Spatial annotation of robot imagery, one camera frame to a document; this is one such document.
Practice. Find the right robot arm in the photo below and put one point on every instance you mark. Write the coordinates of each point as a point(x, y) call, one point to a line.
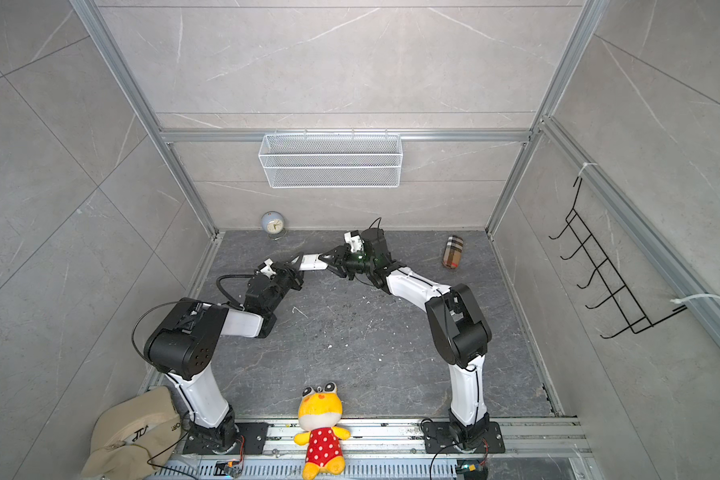
point(458, 327)

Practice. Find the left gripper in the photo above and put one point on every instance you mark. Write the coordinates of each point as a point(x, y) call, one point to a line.
point(290, 273)

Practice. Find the small round clock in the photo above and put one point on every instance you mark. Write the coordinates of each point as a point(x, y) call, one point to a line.
point(273, 223)

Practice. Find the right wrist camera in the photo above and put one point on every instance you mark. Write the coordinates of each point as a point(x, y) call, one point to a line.
point(354, 241)

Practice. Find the aluminium rail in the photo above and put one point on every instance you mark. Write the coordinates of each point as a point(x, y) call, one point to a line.
point(547, 437)

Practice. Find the plaid cylindrical can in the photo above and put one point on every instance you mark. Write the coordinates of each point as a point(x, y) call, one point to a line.
point(453, 252)

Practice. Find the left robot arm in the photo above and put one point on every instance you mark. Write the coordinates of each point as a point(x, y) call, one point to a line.
point(182, 346)

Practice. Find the white remote control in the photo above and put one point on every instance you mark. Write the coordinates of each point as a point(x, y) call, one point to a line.
point(312, 262)

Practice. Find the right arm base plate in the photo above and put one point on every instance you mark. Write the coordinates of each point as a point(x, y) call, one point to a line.
point(444, 437)

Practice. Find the beige cap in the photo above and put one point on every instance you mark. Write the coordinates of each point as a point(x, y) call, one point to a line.
point(133, 439)

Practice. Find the yellow frog plush toy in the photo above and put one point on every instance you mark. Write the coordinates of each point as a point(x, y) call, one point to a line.
point(320, 412)

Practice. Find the white wire mesh basket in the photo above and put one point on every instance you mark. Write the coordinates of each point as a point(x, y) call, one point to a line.
point(331, 160)

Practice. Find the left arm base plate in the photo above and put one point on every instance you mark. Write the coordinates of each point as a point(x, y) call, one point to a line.
point(227, 439)

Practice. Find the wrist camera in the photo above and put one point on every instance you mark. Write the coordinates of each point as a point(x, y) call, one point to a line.
point(266, 268)
point(354, 241)

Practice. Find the black wall hook rack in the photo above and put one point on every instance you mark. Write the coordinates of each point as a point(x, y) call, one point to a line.
point(603, 269)

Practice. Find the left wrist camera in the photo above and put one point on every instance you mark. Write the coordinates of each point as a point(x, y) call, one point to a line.
point(266, 268)

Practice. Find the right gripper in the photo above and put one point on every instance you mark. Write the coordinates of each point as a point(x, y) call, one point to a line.
point(340, 262)

